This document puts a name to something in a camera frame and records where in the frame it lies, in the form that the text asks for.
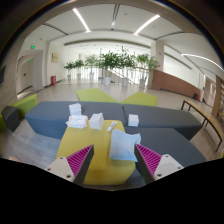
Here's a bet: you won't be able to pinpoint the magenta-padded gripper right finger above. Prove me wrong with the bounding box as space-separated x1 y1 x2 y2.
134 143 185 185

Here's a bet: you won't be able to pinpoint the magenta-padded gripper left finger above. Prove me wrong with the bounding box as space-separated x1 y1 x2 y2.
44 144 95 185

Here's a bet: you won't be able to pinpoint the light blue-grey towel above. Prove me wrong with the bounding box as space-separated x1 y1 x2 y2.
109 128 142 163

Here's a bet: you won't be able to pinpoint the white plastic-wrapped package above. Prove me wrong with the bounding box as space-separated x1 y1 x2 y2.
65 114 90 129

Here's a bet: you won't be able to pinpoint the white upright paper box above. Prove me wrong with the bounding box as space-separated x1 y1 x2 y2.
88 112 105 131

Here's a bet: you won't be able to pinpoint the white cube box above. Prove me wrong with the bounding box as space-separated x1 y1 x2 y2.
127 113 140 128

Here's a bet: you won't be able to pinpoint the white squeeze tube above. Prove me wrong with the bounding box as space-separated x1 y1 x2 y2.
106 121 118 133

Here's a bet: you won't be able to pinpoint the stack of white folded cloths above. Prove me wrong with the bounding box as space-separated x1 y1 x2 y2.
68 102 83 117

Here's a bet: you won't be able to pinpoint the long blue-grey sofa block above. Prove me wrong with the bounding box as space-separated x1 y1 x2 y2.
24 101 128 140

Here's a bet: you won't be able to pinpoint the green sofa block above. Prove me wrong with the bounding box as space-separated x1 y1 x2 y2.
75 87 119 104
119 91 159 108

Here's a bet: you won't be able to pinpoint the wooden bench with black legs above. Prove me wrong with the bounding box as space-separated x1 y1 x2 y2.
180 98 224 153

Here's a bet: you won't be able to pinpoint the green bench seat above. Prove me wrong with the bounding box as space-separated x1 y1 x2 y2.
0 93 38 133

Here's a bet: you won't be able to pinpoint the dark grey cube seat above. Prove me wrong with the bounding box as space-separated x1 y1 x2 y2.
1 105 21 133

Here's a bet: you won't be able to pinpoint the wooden shelf unit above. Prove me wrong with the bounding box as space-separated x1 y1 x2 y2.
211 74 224 125

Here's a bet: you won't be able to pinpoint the row of potted plants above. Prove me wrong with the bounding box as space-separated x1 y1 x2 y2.
63 46 160 89

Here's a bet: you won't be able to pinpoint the ceiling light strips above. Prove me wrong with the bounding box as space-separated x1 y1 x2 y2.
72 7 224 73

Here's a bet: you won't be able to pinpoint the framed wall picture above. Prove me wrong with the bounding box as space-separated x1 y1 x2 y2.
51 52 60 64

